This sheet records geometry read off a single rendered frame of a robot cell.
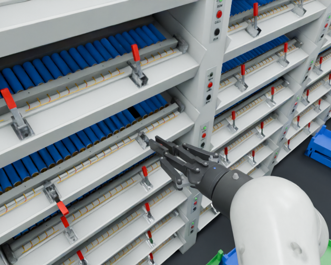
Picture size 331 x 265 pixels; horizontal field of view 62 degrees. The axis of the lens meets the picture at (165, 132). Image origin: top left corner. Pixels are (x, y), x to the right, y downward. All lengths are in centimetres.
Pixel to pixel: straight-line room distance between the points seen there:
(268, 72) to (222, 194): 72
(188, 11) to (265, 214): 52
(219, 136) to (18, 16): 82
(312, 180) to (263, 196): 173
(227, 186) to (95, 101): 32
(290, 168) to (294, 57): 98
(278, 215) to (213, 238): 130
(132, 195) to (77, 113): 41
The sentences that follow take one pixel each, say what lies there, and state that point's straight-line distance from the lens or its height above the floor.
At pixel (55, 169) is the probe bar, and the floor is 95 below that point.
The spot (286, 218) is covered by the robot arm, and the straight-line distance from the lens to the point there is 36.
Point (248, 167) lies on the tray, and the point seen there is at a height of 31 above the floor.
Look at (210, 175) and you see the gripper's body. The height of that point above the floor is 102.
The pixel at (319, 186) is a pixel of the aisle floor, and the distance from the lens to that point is 207.
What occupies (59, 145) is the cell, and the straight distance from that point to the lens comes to 74.
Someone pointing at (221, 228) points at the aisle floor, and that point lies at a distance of 168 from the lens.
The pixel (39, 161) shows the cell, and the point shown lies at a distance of 73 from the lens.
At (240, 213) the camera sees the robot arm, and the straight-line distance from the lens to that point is 37.
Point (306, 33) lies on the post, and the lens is 137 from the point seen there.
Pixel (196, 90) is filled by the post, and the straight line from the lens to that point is 79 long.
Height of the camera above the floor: 145
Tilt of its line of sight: 42 degrees down
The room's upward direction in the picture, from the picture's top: straight up
